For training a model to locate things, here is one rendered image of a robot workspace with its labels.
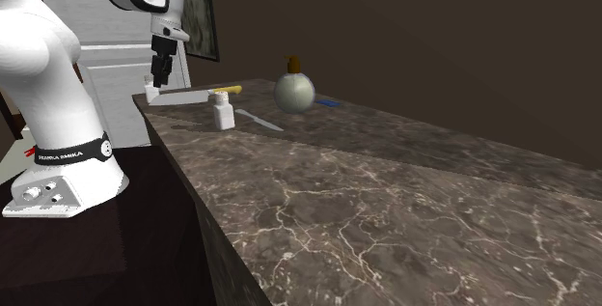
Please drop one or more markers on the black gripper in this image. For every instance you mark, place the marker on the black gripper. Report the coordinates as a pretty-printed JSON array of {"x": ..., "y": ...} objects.
[{"x": 164, "y": 46}]

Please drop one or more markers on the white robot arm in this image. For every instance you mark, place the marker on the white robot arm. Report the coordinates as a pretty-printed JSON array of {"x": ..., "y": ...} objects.
[{"x": 44, "y": 84}]

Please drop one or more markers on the white shaker bottle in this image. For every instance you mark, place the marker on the white shaker bottle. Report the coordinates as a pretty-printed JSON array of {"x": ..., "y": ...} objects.
[
  {"x": 149, "y": 89},
  {"x": 223, "y": 114}
]

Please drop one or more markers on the grey table knife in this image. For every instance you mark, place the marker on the grey table knife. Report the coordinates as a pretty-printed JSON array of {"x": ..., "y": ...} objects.
[{"x": 258, "y": 119}]

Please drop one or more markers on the round pale green soap dispenser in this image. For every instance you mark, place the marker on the round pale green soap dispenser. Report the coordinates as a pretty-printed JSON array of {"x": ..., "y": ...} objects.
[{"x": 294, "y": 92}]

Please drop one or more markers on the flat blue object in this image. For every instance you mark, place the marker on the flat blue object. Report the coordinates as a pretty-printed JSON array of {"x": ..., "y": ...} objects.
[{"x": 328, "y": 103}]

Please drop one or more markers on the dark robot stand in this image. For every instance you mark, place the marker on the dark robot stand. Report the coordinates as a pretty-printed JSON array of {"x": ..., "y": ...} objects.
[{"x": 94, "y": 248}]

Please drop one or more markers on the dark framed wall picture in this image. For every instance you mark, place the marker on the dark framed wall picture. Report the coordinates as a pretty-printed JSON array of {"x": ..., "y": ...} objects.
[{"x": 200, "y": 18}]

